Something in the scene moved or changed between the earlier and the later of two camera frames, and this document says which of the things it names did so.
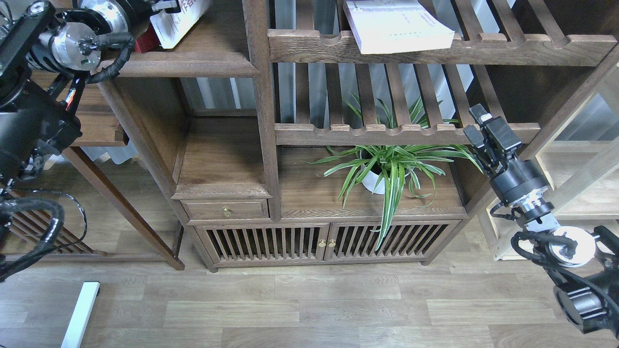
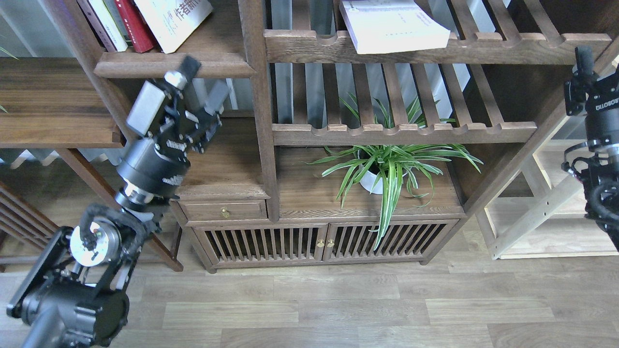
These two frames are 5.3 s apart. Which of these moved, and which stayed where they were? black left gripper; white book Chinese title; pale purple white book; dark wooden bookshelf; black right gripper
Moved: black right gripper; black left gripper
Stayed: white book Chinese title; dark wooden bookshelf; pale purple white book
